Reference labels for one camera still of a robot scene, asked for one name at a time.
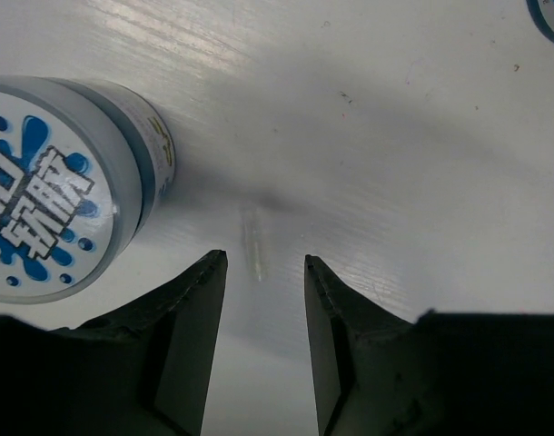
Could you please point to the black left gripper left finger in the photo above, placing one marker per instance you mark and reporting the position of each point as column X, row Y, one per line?
column 142, row 369

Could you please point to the blue paint jar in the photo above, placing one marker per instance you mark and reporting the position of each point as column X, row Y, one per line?
column 83, row 166
column 542, row 14

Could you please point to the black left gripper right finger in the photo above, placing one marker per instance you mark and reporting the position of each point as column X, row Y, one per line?
column 445, row 374

